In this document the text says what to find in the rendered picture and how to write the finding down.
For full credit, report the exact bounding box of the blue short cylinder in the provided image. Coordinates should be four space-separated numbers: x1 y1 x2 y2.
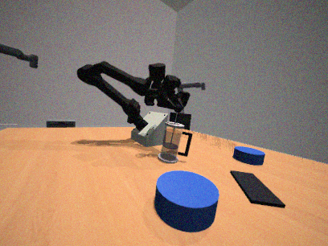
154 170 219 233
233 146 265 166

